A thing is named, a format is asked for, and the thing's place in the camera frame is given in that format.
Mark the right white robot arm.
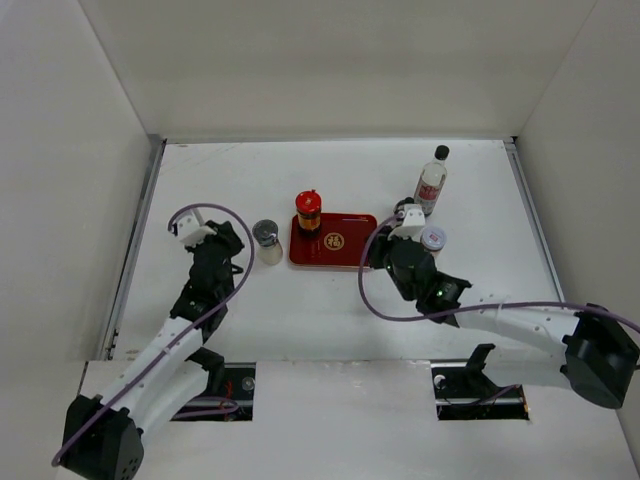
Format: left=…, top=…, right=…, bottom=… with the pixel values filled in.
left=365, top=234, right=639, bottom=410

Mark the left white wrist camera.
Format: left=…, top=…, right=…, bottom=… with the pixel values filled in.
left=169, top=209, right=213, bottom=247

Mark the silver-capped glass shaker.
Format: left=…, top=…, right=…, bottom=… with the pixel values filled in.
left=252, top=219, right=283, bottom=265

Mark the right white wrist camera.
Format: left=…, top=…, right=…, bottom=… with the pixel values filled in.
left=389, top=203, right=426, bottom=239

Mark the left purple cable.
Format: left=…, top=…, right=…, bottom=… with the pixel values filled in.
left=50, top=202, right=260, bottom=469

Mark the small pink-lidded spice jar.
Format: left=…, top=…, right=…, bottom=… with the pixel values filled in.
left=420, top=226, right=447, bottom=257

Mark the purple cable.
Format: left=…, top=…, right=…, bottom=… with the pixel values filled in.
left=50, top=202, right=260, bottom=469
left=358, top=212, right=640, bottom=407

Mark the red-capped sauce jar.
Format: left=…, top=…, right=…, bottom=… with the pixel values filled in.
left=295, top=189, right=322, bottom=235

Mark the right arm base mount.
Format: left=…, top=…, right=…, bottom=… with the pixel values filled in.
left=430, top=344, right=529, bottom=421

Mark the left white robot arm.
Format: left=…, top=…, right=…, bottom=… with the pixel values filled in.
left=52, top=214, right=249, bottom=479

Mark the red rectangular tray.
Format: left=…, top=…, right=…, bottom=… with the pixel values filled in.
left=288, top=213, right=378, bottom=269

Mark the tall clear vinegar bottle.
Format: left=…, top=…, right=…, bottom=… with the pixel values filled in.
left=413, top=145, right=450, bottom=217

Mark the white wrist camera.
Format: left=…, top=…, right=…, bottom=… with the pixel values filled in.
left=389, top=203, right=426, bottom=239
left=169, top=209, right=213, bottom=247

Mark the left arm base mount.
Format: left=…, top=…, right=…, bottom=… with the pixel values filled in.
left=172, top=363, right=257, bottom=422

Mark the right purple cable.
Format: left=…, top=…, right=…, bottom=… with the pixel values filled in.
left=358, top=212, right=640, bottom=407

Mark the black-capped white bottle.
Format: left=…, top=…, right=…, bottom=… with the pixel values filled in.
left=393, top=197, right=414, bottom=216

